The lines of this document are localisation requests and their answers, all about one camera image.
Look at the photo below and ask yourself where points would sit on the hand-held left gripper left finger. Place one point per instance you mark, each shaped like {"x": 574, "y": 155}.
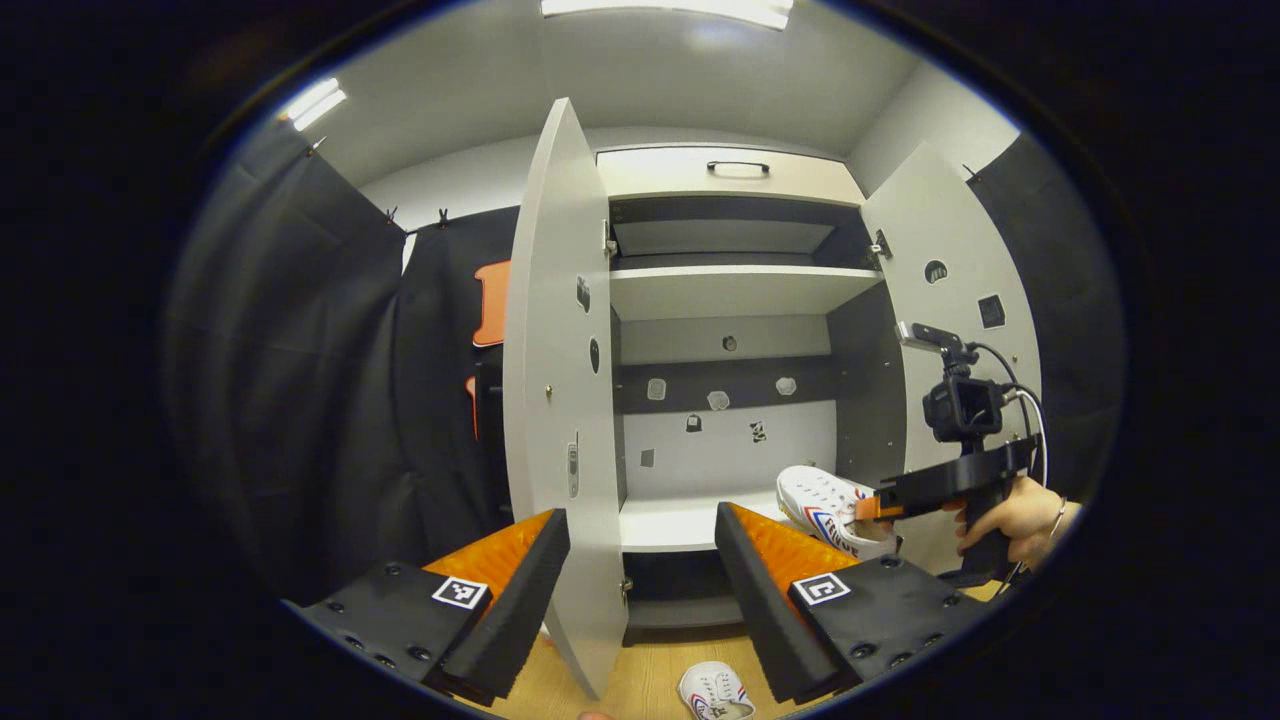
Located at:
{"x": 520, "y": 610}

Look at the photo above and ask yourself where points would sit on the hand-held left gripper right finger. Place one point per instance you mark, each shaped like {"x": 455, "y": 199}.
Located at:
{"x": 765, "y": 620}

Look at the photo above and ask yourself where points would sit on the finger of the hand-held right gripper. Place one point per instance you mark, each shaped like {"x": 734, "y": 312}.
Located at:
{"x": 868, "y": 508}

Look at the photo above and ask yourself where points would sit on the white striped shoe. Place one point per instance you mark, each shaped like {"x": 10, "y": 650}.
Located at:
{"x": 825, "y": 500}
{"x": 712, "y": 690}

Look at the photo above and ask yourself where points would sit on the white shoe cabinet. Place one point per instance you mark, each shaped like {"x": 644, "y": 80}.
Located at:
{"x": 730, "y": 450}

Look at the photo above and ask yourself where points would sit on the white cabinet door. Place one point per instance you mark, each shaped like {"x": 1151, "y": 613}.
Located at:
{"x": 555, "y": 350}
{"x": 920, "y": 220}

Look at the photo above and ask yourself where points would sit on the cream cabinet drawer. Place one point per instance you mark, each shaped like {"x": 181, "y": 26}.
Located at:
{"x": 650, "y": 178}

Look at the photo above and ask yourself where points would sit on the black backdrop cloth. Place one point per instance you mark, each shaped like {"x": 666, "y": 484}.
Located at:
{"x": 1070, "y": 300}
{"x": 280, "y": 380}
{"x": 440, "y": 400}

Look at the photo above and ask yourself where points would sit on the ceiling light panel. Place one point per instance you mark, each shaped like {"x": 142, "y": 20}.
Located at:
{"x": 670, "y": 8}
{"x": 315, "y": 103}

